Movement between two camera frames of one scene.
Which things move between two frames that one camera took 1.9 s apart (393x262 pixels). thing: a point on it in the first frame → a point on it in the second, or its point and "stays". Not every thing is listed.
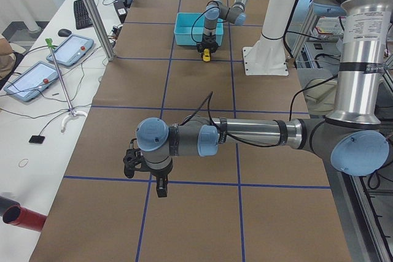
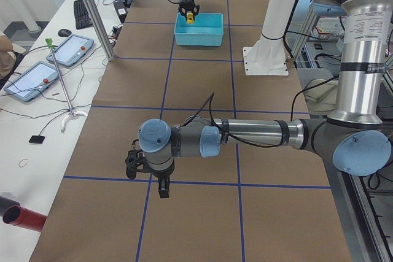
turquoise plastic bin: (189, 29) stays
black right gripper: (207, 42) → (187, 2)
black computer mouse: (64, 32) stays
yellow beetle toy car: (206, 55) → (190, 18)
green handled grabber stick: (72, 113) stays
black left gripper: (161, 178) stays
